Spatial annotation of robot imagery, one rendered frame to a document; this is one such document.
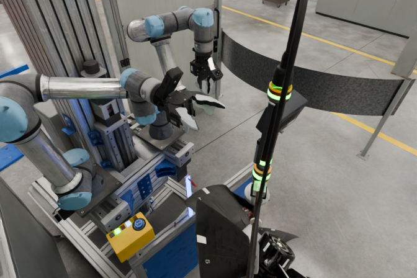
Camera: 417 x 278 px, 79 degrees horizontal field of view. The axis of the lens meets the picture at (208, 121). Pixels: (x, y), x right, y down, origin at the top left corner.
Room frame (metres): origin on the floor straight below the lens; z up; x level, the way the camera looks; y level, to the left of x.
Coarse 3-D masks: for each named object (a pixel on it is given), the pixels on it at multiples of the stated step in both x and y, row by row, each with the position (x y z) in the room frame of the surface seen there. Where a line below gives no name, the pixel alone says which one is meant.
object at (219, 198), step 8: (200, 192) 0.58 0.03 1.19; (216, 192) 0.59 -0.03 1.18; (224, 192) 0.60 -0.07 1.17; (192, 200) 0.54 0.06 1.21; (208, 200) 0.55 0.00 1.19; (216, 200) 0.55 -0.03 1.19; (224, 200) 0.55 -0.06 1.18; (232, 200) 0.56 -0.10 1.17; (192, 208) 0.50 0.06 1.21; (216, 208) 0.51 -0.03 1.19; (224, 208) 0.51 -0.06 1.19; (232, 208) 0.52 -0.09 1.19; (240, 208) 0.52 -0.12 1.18; (224, 216) 0.48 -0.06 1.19; (232, 216) 0.48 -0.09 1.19; (240, 216) 0.49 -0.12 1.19; (240, 224) 0.45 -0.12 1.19; (248, 224) 0.45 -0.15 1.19
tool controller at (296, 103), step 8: (296, 96) 1.19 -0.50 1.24; (288, 104) 1.11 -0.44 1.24; (296, 104) 1.12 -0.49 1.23; (304, 104) 1.14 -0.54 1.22; (264, 112) 1.08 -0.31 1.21; (288, 112) 1.06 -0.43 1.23; (296, 112) 1.11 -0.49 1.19; (264, 120) 1.07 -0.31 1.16; (288, 120) 1.08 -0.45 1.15; (280, 128) 1.07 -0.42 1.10
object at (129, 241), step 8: (144, 216) 0.55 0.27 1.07; (144, 224) 0.51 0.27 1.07; (120, 232) 0.48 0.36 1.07; (128, 232) 0.48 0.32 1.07; (136, 232) 0.48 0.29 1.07; (144, 232) 0.48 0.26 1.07; (152, 232) 0.49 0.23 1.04; (112, 240) 0.45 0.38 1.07; (120, 240) 0.45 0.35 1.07; (128, 240) 0.45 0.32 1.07; (136, 240) 0.45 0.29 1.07; (144, 240) 0.47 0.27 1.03; (120, 248) 0.42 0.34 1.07; (128, 248) 0.42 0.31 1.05; (136, 248) 0.44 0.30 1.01; (120, 256) 0.40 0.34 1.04; (128, 256) 0.42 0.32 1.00
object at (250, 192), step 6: (246, 186) 0.43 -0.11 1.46; (252, 186) 0.38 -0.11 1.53; (246, 192) 0.41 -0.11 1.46; (252, 192) 0.36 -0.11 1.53; (264, 192) 0.35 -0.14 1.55; (246, 198) 0.39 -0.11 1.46; (252, 198) 0.37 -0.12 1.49; (264, 198) 0.35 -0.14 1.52; (252, 204) 0.37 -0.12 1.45; (264, 204) 0.38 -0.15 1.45
